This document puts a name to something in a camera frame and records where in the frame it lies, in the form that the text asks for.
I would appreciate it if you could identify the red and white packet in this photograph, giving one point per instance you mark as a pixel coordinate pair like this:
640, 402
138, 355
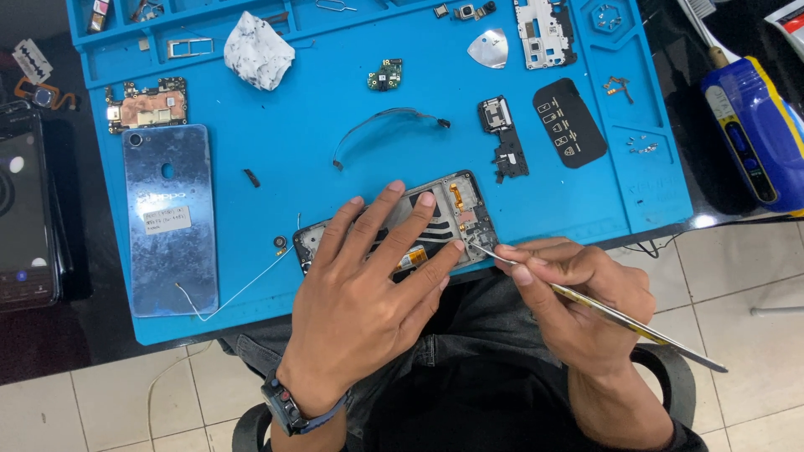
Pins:
788, 19

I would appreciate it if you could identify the silver blue phone back cover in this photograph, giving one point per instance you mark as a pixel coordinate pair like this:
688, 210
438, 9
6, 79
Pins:
168, 251

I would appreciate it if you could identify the triangular metal opening pick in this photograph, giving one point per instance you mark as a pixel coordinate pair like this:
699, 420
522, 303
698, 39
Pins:
491, 49

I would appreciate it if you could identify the fingerprint sensor with orange flex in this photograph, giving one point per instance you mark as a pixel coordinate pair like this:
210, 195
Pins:
43, 96

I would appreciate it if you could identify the blue silicone repair mat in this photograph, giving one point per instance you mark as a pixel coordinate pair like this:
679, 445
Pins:
352, 132

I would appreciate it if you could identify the phone camera module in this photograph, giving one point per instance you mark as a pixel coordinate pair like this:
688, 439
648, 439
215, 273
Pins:
468, 11

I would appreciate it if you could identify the metal tweezers with yellow grip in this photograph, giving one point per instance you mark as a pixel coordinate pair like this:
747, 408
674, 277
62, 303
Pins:
634, 323

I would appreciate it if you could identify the phone motherboard with copper shield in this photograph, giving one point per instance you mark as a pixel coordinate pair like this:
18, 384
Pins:
149, 108

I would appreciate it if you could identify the black phone frame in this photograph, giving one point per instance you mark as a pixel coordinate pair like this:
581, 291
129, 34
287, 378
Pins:
468, 207

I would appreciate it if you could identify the black speaker module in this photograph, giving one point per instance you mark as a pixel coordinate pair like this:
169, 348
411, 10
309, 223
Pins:
499, 122

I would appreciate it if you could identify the silver metal shield plate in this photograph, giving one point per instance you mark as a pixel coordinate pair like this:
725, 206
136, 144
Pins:
544, 34

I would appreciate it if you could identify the person's right hand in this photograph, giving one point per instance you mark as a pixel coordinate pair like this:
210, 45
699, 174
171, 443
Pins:
584, 301

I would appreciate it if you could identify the small green circuit board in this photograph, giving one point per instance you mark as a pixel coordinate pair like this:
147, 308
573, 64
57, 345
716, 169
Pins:
385, 75

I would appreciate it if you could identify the silver card tray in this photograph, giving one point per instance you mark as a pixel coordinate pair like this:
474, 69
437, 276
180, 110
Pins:
188, 48

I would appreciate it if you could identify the black smartphone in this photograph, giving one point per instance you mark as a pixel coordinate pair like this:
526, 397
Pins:
25, 207

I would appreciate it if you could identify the small orange flex part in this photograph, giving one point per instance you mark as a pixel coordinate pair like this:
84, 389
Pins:
619, 86

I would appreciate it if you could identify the small black strip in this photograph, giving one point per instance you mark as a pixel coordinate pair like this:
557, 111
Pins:
252, 178

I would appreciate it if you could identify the person's left hand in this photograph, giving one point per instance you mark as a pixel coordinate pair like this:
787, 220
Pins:
352, 314

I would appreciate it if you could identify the small silver screws cluster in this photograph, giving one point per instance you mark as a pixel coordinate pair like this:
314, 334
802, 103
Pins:
646, 148

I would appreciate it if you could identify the small parts in mat tray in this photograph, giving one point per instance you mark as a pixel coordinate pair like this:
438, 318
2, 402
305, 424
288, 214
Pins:
99, 14

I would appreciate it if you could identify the small metal bracket parts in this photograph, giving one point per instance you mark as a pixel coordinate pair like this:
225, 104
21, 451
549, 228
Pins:
146, 9

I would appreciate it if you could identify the black wrist watch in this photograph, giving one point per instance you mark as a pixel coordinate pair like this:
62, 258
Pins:
289, 408

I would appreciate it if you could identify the blue and yellow power tool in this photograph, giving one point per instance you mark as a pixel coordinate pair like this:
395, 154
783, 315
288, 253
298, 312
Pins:
754, 132

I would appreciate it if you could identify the metal ejector pin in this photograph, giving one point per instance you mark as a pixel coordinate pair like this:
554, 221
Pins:
330, 6

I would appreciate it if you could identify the crumpled white tissue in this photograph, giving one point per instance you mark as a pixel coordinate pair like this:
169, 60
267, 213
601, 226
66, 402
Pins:
259, 51

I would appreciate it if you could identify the person's black shirt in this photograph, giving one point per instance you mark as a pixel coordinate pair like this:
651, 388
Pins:
477, 408

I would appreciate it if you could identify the small square camera module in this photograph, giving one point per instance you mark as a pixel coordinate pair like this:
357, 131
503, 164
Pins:
441, 10

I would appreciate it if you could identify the black printed sticker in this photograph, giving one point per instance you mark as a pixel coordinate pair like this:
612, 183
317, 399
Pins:
568, 125

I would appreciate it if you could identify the razor blade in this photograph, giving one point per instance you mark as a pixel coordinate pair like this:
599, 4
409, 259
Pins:
31, 61

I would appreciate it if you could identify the person's dark jeans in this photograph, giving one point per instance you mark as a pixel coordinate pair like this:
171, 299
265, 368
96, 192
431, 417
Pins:
477, 314

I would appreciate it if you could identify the group of small screws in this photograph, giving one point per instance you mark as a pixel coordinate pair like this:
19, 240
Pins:
608, 17

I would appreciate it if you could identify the round vibration motor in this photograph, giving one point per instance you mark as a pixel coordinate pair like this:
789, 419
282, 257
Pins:
280, 242

